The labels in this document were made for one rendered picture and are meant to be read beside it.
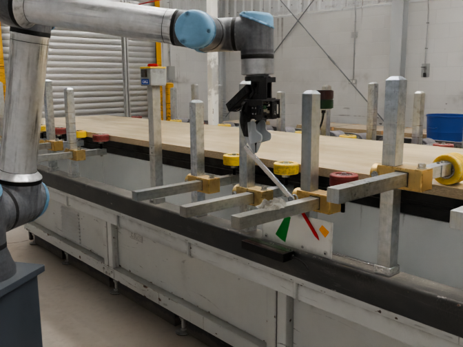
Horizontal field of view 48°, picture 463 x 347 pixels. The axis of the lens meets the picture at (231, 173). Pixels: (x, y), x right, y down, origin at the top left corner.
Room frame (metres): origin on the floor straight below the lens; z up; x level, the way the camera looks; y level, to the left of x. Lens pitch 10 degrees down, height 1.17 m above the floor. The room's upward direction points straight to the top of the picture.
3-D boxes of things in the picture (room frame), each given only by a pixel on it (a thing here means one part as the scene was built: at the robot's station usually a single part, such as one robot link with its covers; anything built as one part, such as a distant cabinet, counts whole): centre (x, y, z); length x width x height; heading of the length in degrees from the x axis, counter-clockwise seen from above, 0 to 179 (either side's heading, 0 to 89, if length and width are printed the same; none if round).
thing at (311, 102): (1.39, -0.21, 0.90); 0.03 x 0.03 x 0.48; 42
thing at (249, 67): (1.43, -0.08, 1.20); 0.10 x 0.09 x 0.05; 132
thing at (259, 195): (1.56, -0.06, 0.82); 0.13 x 0.06 x 0.05; 42
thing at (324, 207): (1.37, -0.23, 0.85); 0.13 x 0.06 x 0.05; 42
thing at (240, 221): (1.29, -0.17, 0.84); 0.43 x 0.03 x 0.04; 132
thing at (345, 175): (1.43, -0.32, 0.85); 0.08 x 0.08 x 0.11
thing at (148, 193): (1.69, 0.14, 0.82); 0.43 x 0.03 x 0.04; 132
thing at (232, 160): (1.82, -0.01, 0.85); 0.08 x 0.08 x 0.11
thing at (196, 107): (1.76, 0.12, 0.87); 0.03 x 0.03 x 0.48; 42
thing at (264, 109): (1.42, -0.08, 1.12); 0.09 x 0.08 x 0.12; 42
